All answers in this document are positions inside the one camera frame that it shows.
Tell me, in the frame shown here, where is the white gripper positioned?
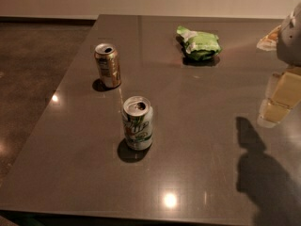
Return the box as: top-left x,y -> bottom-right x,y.
257,3 -> 301,128

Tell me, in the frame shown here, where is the white green 7up can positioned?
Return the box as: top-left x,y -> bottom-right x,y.
122,96 -> 153,151

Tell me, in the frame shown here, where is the gold brown soda can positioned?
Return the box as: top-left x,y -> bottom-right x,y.
94,43 -> 121,89

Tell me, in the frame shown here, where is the green chip bag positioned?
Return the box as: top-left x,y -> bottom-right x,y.
177,26 -> 222,61

